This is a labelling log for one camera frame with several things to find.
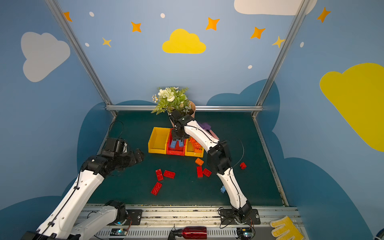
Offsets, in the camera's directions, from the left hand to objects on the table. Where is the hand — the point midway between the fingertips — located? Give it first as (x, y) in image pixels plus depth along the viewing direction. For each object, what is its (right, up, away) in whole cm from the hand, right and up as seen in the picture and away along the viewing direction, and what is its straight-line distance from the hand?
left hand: (139, 157), depth 77 cm
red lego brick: (+8, -12, +10) cm, 18 cm away
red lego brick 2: (+14, -12, +11) cm, 21 cm away
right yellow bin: (+26, 0, +21) cm, 33 cm away
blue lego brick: (+14, +4, +24) cm, 29 cm away
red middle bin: (+18, +1, +17) cm, 25 cm away
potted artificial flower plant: (+17, +34, +14) cm, 40 cm away
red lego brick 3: (+7, -19, +6) cm, 21 cm away
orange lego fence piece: (+31, +2, +21) cm, 38 cm away
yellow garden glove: (+77, -35, -6) cm, 85 cm away
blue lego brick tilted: (+45, -19, +5) cm, 49 cm away
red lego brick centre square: (+36, -11, +11) cm, 40 cm away
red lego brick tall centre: (+32, -11, +13) cm, 36 cm away
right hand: (+19, +11, +18) cm, 28 cm away
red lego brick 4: (+59, -8, +14) cm, 61 cm away
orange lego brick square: (+32, -6, +16) cm, 36 cm away
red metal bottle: (+28, -32, -10) cm, 44 cm away
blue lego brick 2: (+20, +5, +24) cm, 32 cm away
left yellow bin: (+2, +6, +30) cm, 30 cm away
